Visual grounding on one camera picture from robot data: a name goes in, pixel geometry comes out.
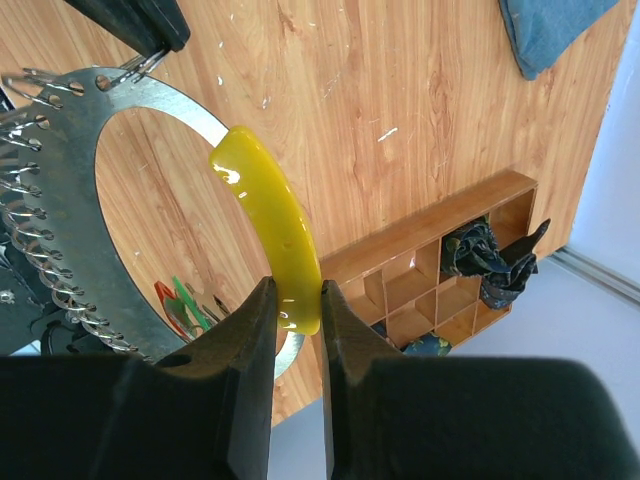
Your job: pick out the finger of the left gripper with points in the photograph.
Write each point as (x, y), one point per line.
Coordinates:
(146, 26)

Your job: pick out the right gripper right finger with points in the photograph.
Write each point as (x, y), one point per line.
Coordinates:
(393, 416)

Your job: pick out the wooden compartment tray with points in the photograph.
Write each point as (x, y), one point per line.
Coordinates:
(394, 281)

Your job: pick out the blue floral rolled tie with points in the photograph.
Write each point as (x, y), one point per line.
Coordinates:
(426, 345)

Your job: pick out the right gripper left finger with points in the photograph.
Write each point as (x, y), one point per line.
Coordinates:
(203, 412)

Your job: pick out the folded blue cloth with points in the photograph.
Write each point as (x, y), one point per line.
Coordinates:
(539, 31)

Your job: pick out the dark rolled tie top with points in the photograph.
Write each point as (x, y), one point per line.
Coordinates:
(472, 251)

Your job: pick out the red key tag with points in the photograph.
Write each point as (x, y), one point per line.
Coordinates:
(177, 304)

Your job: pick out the green key tag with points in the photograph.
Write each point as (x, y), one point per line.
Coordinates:
(192, 312)

